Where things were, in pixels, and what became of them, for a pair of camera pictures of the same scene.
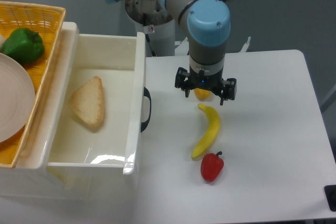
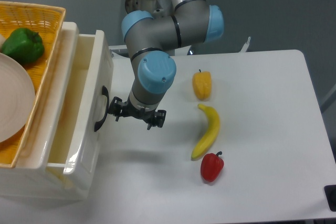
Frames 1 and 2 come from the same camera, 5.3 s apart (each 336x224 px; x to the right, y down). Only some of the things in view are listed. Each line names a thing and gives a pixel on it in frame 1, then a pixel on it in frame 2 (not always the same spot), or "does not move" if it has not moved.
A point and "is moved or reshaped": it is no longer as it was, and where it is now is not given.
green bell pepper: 23,45 does not move
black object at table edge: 330,192 does not move
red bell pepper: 212,166 does not move
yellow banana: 212,134 does not move
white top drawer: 95,119 is moved or reshaped
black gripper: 206,71 → 119,108
